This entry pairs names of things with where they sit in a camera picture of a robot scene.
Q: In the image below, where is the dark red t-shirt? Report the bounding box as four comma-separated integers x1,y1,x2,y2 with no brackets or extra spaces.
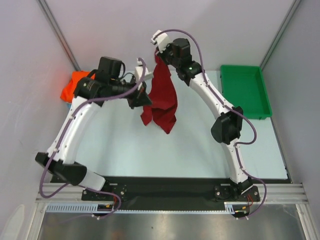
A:
140,54,178,134

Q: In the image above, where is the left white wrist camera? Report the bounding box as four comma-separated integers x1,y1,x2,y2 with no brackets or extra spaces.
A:
134,58,154,82

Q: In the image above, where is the light blue cable duct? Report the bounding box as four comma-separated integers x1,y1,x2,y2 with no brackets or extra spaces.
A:
46,203,235,215

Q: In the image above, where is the right rear aluminium post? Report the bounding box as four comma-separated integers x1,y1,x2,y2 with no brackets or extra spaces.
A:
259,0,303,70

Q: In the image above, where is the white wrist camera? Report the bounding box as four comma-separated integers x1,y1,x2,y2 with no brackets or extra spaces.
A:
150,30,172,53
134,58,154,82

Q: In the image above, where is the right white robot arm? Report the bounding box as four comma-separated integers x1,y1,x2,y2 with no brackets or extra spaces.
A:
151,35,256,201

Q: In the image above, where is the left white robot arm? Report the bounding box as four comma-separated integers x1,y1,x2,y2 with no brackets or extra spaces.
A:
35,56,152,200

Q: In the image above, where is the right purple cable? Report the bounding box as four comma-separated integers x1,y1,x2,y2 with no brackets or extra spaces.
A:
154,28,268,221

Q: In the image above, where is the left rear aluminium post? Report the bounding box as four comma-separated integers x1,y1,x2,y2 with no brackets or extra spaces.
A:
36,0,81,71

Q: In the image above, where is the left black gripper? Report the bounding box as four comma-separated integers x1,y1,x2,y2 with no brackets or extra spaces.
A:
109,76,152,110

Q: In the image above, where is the purple cable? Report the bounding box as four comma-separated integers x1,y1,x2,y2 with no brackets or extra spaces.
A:
154,28,268,221
39,57,147,221

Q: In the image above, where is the aluminium post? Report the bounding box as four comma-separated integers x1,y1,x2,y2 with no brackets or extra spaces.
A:
36,0,81,71
259,0,303,70

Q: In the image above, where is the green plastic tray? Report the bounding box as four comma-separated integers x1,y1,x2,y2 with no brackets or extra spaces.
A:
220,64,273,120

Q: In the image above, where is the front aluminium extrusion beam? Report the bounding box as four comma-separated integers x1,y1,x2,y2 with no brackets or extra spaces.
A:
35,184,309,204

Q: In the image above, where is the orange folded t-shirt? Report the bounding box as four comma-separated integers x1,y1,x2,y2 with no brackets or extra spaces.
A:
60,71,90,103

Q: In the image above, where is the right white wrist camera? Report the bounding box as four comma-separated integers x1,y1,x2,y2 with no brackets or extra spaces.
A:
150,30,172,53

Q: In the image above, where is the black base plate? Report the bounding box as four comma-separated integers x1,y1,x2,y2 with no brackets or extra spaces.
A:
50,174,261,212

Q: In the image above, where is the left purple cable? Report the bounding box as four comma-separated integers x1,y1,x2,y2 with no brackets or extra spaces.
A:
39,57,147,221

